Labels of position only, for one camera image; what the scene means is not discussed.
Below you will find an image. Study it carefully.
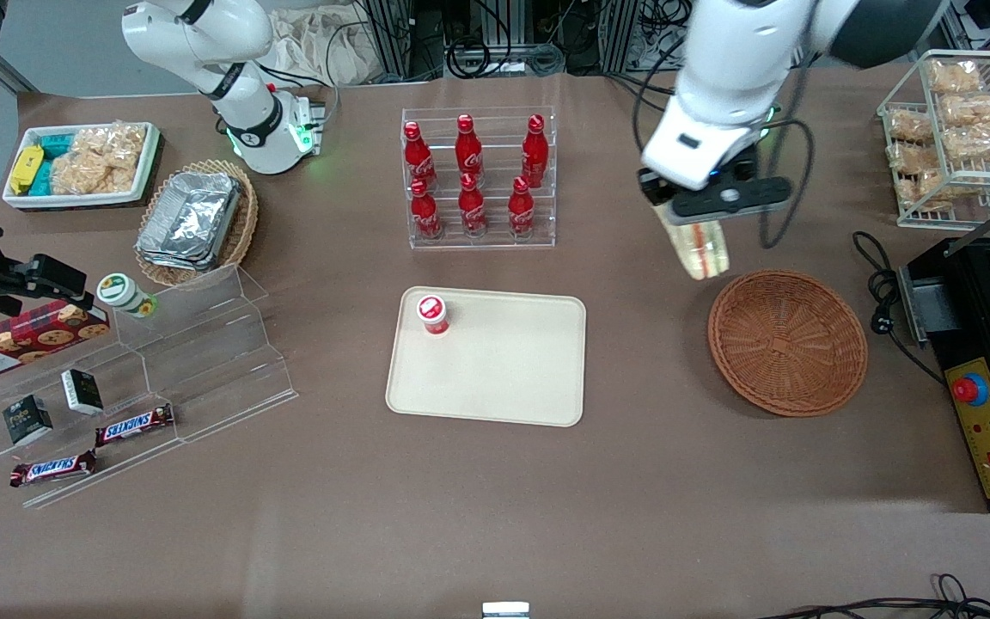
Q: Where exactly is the black appliance with yellow panel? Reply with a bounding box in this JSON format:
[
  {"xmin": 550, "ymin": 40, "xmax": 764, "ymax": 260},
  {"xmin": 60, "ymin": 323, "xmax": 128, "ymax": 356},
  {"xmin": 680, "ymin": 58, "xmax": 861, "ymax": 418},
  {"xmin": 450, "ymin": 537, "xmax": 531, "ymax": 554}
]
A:
[{"xmin": 897, "ymin": 232, "xmax": 990, "ymax": 514}]

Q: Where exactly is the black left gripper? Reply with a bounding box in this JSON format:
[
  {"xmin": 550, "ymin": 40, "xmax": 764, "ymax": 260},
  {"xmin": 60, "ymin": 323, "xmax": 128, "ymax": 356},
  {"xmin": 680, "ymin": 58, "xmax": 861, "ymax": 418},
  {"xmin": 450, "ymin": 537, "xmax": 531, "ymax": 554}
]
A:
[{"xmin": 639, "ymin": 146, "xmax": 762, "ymax": 211}]

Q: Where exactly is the cream plastic tray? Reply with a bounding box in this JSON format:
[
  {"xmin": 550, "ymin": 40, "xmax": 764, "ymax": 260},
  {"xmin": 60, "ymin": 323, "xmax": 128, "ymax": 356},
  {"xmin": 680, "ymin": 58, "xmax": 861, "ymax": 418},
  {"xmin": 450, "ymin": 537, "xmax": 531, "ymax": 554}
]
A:
[{"xmin": 385, "ymin": 286, "xmax": 588, "ymax": 428}]

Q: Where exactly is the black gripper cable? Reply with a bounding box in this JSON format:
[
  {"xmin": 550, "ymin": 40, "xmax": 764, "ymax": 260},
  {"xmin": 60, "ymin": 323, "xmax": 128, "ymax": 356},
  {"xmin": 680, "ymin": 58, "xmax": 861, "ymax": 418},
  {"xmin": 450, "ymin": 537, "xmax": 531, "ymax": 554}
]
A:
[{"xmin": 757, "ymin": 119, "xmax": 816, "ymax": 251}]

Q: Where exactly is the clear acrylic stepped shelf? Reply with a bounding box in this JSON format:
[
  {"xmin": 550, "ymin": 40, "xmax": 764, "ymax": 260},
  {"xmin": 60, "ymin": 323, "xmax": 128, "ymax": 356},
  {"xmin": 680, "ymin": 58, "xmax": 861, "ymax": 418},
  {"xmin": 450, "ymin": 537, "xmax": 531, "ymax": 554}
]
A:
[{"xmin": 0, "ymin": 262, "xmax": 298, "ymax": 510}]

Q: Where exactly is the black box with gold print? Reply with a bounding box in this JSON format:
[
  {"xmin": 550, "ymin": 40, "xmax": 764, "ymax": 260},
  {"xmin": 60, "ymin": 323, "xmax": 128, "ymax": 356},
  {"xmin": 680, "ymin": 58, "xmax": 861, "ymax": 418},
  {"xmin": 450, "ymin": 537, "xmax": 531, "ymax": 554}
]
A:
[{"xmin": 2, "ymin": 395, "xmax": 54, "ymax": 446}]

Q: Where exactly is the sandwich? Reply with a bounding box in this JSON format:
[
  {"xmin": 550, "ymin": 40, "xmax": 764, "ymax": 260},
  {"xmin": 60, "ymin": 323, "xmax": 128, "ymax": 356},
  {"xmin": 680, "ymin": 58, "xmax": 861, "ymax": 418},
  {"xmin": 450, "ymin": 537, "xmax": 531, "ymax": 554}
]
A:
[{"xmin": 654, "ymin": 202, "xmax": 732, "ymax": 282}]

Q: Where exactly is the red tartan cookie box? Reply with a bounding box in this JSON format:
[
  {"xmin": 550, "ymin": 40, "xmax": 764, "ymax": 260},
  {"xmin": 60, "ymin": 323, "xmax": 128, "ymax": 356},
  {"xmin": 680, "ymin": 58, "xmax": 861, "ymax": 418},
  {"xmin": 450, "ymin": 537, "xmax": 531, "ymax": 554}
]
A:
[{"xmin": 0, "ymin": 299, "xmax": 111, "ymax": 384}]

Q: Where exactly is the beige cloth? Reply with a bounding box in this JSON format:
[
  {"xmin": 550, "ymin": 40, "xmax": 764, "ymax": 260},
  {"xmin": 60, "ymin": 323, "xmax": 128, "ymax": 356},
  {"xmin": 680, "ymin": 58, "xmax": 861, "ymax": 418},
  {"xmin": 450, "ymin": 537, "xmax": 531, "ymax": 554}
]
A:
[{"xmin": 267, "ymin": 7, "xmax": 380, "ymax": 87}]

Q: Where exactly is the green-labelled white cup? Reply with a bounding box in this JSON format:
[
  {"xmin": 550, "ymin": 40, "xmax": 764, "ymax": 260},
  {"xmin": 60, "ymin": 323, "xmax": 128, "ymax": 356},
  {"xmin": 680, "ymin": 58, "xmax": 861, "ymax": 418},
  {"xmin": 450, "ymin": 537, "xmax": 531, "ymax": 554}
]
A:
[{"xmin": 96, "ymin": 273, "xmax": 158, "ymax": 319}]

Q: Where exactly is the black box with white side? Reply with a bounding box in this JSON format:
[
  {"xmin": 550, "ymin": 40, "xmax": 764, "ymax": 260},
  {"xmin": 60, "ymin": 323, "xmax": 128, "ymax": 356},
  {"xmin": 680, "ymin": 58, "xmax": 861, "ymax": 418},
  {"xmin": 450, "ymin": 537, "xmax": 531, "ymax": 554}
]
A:
[{"xmin": 61, "ymin": 369, "xmax": 105, "ymax": 415}]

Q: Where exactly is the black floor cable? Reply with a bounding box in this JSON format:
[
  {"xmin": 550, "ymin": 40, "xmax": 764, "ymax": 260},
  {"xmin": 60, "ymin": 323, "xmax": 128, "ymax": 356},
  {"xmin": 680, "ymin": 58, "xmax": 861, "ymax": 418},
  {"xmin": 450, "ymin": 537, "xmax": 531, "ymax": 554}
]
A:
[{"xmin": 753, "ymin": 573, "xmax": 990, "ymax": 619}]

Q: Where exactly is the Snickers chocolate bar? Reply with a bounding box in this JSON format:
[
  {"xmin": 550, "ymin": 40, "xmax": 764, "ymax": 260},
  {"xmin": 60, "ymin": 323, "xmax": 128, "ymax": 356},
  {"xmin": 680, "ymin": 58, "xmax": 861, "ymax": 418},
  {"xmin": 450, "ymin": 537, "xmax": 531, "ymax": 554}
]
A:
[
  {"xmin": 9, "ymin": 450, "xmax": 98, "ymax": 488},
  {"xmin": 95, "ymin": 404, "xmax": 175, "ymax": 448}
]

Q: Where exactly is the red cola bottle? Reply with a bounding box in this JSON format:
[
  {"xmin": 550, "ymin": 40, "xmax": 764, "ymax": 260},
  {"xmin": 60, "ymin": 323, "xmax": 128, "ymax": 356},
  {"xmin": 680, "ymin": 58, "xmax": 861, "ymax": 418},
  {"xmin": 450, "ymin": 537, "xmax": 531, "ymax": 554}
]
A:
[
  {"xmin": 522, "ymin": 113, "xmax": 549, "ymax": 186},
  {"xmin": 410, "ymin": 178, "xmax": 443, "ymax": 240},
  {"xmin": 455, "ymin": 113, "xmax": 484, "ymax": 180},
  {"xmin": 508, "ymin": 176, "xmax": 536, "ymax": 237},
  {"xmin": 403, "ymin": 120, "xmax": 437, "ymax": 186},
  {"xmin": 458, "ymin": 173, "xmax": 487, "ymax": 237}
]

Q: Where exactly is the brown round wicker basket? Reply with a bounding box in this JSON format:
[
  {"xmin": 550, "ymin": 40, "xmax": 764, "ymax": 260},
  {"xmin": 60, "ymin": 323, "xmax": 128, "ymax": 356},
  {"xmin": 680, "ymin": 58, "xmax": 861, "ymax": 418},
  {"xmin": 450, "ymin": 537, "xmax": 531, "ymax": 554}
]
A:
[{"xmin": 708, "ymin": 270, "xmax": 870, "ymax": 419}]

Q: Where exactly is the light oval wicker basket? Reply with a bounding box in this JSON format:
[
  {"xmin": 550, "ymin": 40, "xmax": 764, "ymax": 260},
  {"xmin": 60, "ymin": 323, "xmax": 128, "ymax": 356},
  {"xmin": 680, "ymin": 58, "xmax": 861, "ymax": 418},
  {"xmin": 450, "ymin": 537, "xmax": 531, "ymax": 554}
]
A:
[{"xmin": 134, "ymin": 159, "xmax": 260, "ymax": 287}]

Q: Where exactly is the white rectangular snack bin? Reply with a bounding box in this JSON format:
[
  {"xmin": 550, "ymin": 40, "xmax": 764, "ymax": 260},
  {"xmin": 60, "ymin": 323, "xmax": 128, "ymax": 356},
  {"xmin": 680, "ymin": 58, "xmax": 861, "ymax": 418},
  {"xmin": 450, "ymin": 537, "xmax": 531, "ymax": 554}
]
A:
[{"xmin": 3, "ymin": 121, "xmax": 162, "ymax": 211}]

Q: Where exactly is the yellow snack packet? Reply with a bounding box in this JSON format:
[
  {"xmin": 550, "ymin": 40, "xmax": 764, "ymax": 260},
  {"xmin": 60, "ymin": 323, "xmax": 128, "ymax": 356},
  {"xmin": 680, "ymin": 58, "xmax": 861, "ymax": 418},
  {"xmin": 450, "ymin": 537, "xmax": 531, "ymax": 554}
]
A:
[{"xmin": 10, "ymin": 144, "xmax": 44, "ymax": 195}]

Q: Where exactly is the black power cable with plug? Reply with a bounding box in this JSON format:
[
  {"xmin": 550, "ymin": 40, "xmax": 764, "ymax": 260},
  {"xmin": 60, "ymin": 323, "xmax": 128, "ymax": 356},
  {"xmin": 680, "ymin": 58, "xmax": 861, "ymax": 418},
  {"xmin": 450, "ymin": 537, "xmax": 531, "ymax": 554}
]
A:
[{"xmin": 852, "ymin": 230, "xmax": 948, "ymax": 384}]

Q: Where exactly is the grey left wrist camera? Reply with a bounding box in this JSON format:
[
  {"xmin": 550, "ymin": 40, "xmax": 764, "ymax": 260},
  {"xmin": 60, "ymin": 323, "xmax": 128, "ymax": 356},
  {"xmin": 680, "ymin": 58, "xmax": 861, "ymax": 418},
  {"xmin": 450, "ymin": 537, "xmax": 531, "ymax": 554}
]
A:
[{"xmin": 669, "ymin": 176, "xmax": 793, "ymax": 226}]

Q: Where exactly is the clear acrylic bottle rack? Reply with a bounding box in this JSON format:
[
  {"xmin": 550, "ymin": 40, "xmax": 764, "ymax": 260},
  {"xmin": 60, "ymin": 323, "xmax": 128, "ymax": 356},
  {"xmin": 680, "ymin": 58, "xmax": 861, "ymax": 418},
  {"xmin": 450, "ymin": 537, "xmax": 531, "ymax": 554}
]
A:
[{"xmin": 400, "ymin": 106, "xmax": 558, "ymax": 250}]

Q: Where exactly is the silver foil packet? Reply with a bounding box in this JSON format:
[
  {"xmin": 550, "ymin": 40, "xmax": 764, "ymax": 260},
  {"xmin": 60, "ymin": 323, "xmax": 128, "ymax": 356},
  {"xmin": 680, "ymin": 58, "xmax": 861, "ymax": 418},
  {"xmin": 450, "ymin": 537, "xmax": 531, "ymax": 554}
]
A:
[
  {"xmin": 139, "ymin": 172, "xmax": 243, "ymax": 259},
  {"xmin": 136, "ymin": 241, "xmax": 231, "ymax": 273}
]

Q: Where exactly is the red cup with white lid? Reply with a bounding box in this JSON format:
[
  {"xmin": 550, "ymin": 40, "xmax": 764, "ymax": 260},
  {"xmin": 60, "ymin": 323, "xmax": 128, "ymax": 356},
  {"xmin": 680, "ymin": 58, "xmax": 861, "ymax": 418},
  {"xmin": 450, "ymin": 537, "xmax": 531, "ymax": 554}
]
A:
[{"xmin": 415, "ymin": 294, "xmax": 450, "ymax": 337}]

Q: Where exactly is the bag of fried snacks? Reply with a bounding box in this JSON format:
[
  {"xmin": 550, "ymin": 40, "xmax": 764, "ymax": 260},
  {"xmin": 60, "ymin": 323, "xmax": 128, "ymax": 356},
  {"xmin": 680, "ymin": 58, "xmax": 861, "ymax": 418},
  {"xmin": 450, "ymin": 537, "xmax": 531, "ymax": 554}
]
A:
[
  {"xmin": 939, "ymin": 93, "xmax": 990, "ymax": 126},
  {"xmin": 926, "ymin": 58, "xmax": 984, "ymax": 95},
  {"xmin": 888, "ymin": 142, "xmax": 943, "ymax": 175},
  {"xmin": 897, "ymin": 170, "xmax": 977, "ymax": 211},
  {"xmin": 886, "ymin": 109, "xmax": 934, "ymax": 144},
  {"xmin": 940, "ymin": 123, "xmax": 990, "ymax": 162}
]

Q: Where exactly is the clear bag of crackers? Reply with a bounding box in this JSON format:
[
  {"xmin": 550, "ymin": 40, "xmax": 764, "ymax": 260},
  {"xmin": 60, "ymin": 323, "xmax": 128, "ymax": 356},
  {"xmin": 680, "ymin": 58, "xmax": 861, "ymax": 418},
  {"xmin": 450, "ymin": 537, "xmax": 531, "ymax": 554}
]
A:
[{"xmin": 49, "ymin": 124, "xmax": 150, "ymax": 196}]

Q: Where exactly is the black coiled cable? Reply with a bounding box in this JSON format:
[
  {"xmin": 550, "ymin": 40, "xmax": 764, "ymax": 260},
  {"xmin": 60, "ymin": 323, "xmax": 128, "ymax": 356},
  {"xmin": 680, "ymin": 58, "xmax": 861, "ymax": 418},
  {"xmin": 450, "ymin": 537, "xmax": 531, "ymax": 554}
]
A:
[{"xmin": 446, "ymin": 34, "xmax": 566, "ymax": 80}]

